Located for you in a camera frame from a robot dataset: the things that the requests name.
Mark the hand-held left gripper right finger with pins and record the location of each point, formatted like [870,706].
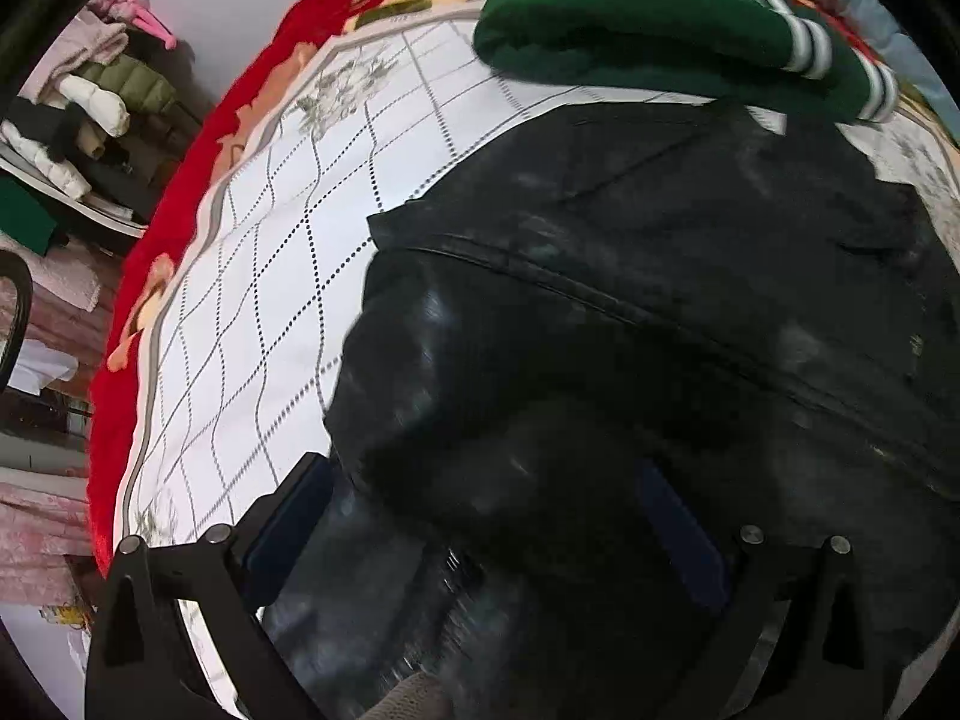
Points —
[682,540]

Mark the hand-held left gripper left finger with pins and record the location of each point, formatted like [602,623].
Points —
[289,532]

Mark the black jacket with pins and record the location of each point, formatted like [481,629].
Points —
[637,300]

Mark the pink velvet cloth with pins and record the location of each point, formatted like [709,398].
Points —
[41,517]

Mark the red floral blanket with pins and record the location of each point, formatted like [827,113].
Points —
[247,255]

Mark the black chair backrest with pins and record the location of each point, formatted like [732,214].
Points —
[13,315]

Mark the green cloth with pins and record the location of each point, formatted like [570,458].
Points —
[22,214]

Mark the white down jacket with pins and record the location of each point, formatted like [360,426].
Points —
[45,154]

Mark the olive green down jacket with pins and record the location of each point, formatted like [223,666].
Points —
[139,86]

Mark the green sweater with white stripes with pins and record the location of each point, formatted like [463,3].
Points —
[660,22]

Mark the pink garment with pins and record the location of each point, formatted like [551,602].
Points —
[146,19]

